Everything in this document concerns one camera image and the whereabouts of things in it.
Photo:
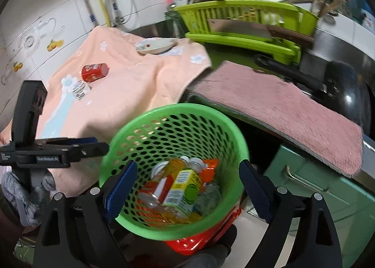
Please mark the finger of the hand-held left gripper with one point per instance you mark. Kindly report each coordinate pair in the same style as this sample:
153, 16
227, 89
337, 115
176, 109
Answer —
88, 151
85, 142

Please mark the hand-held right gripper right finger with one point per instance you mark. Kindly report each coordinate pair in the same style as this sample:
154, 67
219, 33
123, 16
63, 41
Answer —
255, 191

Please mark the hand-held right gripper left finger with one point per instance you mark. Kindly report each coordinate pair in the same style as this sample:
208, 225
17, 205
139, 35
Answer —
121, 190

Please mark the clear plastic cup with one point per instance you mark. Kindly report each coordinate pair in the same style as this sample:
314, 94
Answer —
211, 196

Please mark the orange wafer wrapper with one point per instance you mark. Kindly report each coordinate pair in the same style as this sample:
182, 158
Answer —
209, 168

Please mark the white blue-print milk carton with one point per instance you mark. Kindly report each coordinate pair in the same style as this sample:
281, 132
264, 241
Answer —
79, 89

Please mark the yellow-green label bottle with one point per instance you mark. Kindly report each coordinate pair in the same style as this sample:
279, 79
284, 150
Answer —
183, 191

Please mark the red plastic cup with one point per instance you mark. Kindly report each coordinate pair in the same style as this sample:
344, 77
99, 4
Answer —
94, 72

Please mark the green mesh basket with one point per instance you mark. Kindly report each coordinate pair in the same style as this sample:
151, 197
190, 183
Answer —
181, 127

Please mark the person's left hand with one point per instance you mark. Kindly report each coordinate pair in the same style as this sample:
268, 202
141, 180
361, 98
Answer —
29, 200

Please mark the peach flower-print towel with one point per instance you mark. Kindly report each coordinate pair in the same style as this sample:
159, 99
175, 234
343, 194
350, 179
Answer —
131, 86

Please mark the red plastic basket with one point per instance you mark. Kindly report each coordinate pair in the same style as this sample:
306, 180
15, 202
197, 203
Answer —
199, 241

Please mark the green cabinet drawer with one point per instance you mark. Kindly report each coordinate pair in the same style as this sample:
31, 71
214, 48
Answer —
328, 206

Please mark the pink fuzzy mat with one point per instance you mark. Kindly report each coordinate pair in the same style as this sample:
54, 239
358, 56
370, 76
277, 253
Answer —
278, 109

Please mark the white patterned plate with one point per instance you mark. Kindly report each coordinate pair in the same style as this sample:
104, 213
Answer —
155, 45

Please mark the black wok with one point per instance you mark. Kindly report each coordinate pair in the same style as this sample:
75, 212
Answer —
342, 92

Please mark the metal pipe with blue band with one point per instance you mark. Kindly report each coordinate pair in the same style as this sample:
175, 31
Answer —
89, 7

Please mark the steel cleaver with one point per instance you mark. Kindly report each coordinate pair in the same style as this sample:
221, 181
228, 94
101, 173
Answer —
240, 29

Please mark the green dish rack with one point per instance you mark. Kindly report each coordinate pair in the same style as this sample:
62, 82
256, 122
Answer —
234, 13

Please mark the fruit wall sticker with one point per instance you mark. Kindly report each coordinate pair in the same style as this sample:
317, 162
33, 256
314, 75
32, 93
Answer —
55, 45

